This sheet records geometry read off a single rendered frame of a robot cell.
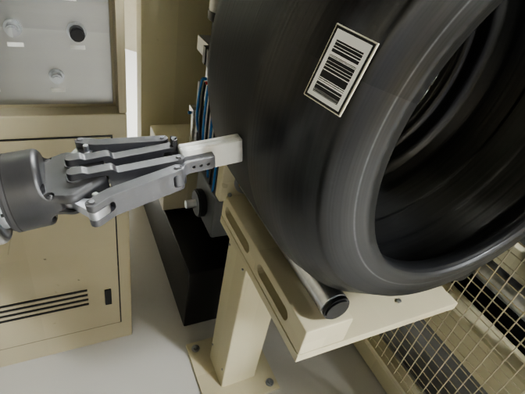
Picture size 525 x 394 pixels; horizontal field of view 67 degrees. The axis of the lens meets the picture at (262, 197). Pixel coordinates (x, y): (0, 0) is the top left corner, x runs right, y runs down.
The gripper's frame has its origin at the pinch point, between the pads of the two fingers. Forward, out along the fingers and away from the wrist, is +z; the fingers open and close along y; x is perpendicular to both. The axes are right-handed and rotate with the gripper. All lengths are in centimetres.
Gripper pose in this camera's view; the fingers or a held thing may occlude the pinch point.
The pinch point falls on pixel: (211, 153)
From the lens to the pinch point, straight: 44.5
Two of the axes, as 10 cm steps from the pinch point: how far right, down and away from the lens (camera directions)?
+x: -0.4, 7.8, 6.3
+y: -4.1, -5.8, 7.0
